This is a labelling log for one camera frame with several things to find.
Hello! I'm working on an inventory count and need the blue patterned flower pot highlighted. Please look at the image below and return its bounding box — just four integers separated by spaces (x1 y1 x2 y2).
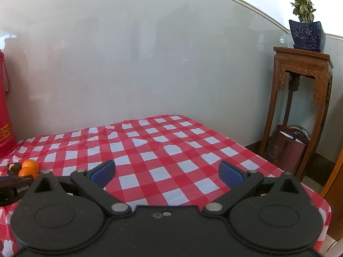
289 19 326 52

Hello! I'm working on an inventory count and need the red checked tablecloth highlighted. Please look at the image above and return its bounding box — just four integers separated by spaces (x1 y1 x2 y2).
0 115 331 257

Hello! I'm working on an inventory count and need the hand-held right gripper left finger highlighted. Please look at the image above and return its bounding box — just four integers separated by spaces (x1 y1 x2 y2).
33 160 132 216

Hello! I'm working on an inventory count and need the carved wooden plant stand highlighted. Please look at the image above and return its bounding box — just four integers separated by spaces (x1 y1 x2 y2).
259 46 334 181

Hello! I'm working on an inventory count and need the dark red bag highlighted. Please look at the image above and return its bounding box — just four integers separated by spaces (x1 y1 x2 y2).
268 124 308 176

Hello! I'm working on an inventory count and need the green potted plant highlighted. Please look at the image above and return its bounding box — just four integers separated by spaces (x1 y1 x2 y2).
290 0 315 23

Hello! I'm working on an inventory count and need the dark brown round fruit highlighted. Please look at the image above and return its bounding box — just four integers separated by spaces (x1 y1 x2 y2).
6 162 22 176

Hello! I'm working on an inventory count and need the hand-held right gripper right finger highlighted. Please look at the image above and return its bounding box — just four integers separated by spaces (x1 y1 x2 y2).
202 161 301 216

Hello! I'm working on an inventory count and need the orange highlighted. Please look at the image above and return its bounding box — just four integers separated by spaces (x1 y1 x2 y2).
18 167 38 180
21 159 40 173

